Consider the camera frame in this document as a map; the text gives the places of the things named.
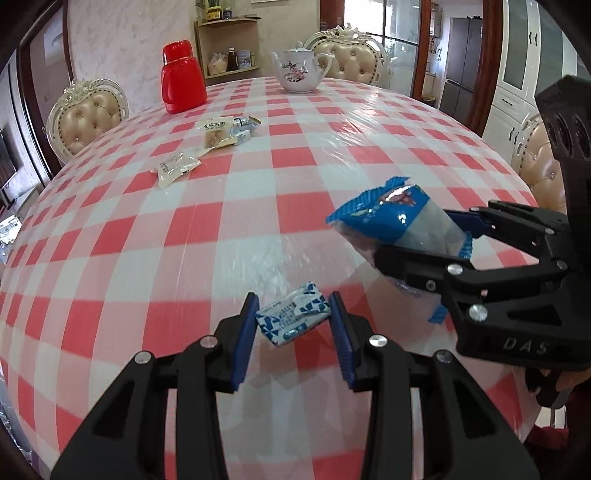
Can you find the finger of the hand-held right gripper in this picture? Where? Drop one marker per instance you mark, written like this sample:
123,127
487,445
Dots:
475,224
415,267

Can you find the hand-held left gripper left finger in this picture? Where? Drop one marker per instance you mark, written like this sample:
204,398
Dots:
244,341

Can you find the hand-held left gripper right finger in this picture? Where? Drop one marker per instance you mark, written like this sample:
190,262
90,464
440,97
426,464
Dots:
341,341

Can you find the blue-white patterned small packet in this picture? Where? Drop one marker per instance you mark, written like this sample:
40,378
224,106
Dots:
291,316

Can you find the large blue clear packet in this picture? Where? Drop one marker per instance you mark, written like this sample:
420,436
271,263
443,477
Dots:
397,217

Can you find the person's right hand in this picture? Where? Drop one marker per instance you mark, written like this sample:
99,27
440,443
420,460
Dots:
565,383

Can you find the cream tufted chair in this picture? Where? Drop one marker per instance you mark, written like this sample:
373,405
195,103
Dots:
542,170
85,122
351,55

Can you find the red-white checked tablecloth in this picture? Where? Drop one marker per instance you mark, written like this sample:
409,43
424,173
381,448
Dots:
184,240

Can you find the dark refrigerator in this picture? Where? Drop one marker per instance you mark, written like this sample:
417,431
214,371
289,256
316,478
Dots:
461,74

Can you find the white cabinet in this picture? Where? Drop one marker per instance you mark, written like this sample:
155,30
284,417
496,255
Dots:
512,60

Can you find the white flat packet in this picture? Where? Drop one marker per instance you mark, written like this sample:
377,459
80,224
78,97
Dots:
178,168

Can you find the small silver-blue packet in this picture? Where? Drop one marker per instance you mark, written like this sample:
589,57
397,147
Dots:
247,123
241,137

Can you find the cream labelled cake packet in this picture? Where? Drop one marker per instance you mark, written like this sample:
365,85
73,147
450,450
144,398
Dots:
214,134

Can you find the white floral teapot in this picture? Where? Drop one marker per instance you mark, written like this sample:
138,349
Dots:
300,69

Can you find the blue tin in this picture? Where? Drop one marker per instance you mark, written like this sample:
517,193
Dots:
245,59

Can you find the red thermos jug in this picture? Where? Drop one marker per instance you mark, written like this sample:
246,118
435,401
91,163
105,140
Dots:
182,78

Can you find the brown bottle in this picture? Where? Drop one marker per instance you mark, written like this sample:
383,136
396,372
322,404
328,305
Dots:
232,60

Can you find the clear food bag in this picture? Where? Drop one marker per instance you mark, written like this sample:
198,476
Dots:
217,64

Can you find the wooden corner shelf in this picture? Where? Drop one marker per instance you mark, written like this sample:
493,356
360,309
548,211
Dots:
244,34

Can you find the television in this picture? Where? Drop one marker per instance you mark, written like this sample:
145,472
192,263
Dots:
5,161

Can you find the yellow-label jar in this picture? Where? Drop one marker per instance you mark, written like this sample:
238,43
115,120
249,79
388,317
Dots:
214,13

